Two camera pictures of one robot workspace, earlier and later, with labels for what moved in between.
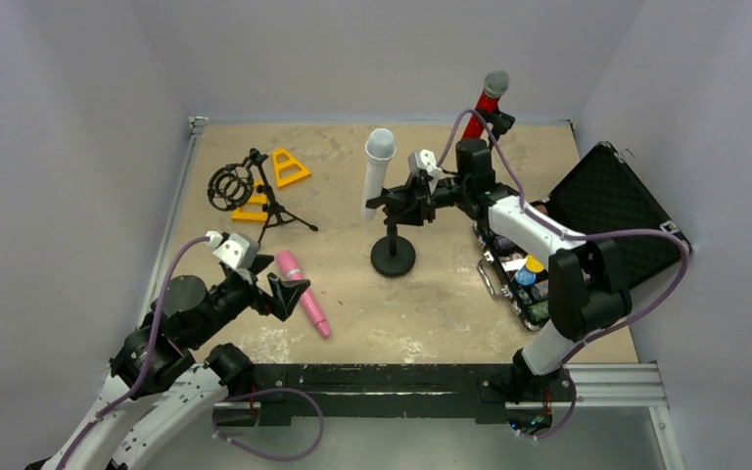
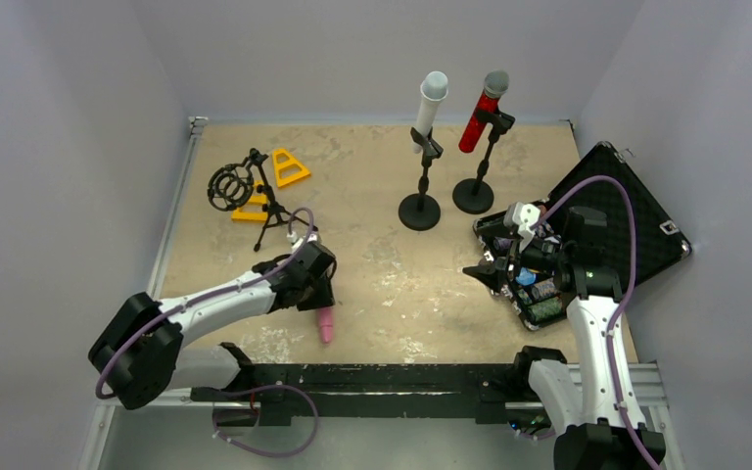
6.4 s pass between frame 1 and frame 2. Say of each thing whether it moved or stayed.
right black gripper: moved
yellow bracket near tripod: stayed
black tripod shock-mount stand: stayed
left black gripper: moved
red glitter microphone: stayed
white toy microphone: moved
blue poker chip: stayed
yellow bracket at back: stayed
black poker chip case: stayed
